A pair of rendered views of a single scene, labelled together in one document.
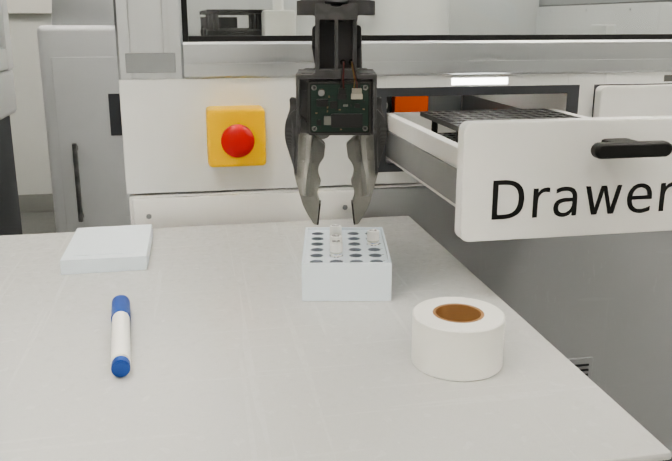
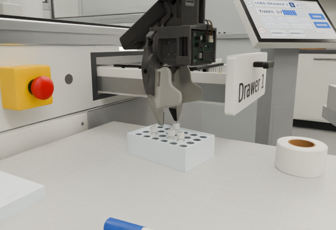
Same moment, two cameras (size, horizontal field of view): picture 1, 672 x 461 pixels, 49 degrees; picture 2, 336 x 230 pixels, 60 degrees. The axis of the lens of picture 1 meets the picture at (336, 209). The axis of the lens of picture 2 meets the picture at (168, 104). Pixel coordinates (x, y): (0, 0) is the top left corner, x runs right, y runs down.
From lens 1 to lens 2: 0.55 m
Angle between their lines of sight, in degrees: 49
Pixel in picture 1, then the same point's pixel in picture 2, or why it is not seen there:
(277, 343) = (238, 197)
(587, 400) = not seen: outside the picture
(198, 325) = (180, 211)
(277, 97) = (43, 59)
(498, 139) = (240, 63)
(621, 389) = not seen: hidden behind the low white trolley
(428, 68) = (111, 41)
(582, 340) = not seen: hidden behind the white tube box
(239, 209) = (25, 139)
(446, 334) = (322, 152)
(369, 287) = (208, 151)
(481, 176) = (237, 82)
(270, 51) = (37, 27)
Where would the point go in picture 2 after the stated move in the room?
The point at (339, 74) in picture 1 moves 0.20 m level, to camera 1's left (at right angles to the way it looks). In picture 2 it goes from (205, 27) to (84, 16)
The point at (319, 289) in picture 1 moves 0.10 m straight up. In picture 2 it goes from (191, 161) to (192, 97)
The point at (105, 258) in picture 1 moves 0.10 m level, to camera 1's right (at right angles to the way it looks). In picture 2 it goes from (13, 201) to (89, 171)
